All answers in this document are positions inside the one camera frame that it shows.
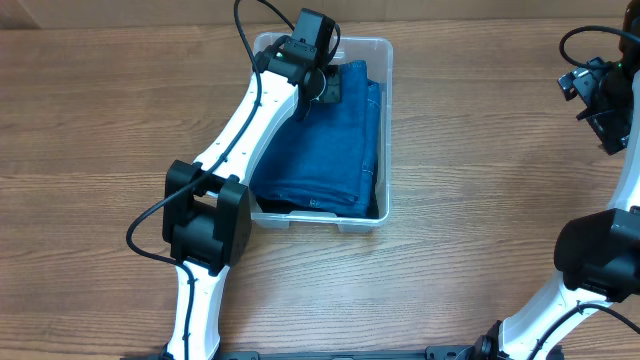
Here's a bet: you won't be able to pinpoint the clear plastic storage bin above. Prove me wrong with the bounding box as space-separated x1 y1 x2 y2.
252 35 394 233

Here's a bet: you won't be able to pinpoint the blue denim jeans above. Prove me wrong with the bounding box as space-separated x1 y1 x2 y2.
250 60 381 218

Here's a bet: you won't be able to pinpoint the black garment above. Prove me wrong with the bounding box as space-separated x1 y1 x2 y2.
366 169 379 219
256 197 311 214

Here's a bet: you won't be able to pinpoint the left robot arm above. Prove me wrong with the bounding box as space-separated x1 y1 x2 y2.
160 9 341 359

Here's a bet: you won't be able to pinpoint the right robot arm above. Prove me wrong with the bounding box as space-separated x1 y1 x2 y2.
454 0 639 359

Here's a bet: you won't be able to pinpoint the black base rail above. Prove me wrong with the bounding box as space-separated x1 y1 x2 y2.
119 343 565 360

